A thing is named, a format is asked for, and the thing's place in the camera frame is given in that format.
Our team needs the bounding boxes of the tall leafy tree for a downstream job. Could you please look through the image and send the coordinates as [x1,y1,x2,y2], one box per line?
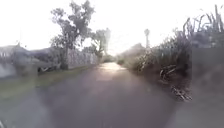
[49,0,96,69]

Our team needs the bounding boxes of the dense roadside bushes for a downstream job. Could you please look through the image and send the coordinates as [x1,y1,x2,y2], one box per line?
[117,4,224,101]

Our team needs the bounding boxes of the grey asphalt road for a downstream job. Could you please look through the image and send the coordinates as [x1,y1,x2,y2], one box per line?
[0,62,224,128]

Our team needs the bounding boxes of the grass verge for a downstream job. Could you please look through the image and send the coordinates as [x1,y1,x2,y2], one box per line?
[0,64,96,101]

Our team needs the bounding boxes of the pole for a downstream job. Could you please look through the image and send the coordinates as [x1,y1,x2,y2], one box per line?
[143,28,151,50]

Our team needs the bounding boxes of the low houses with fence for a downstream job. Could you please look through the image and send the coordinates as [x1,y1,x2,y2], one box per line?
[0,43,63,80]

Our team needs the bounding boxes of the pale wall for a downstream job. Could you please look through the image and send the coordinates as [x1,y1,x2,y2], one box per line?
[66,48,99,70]

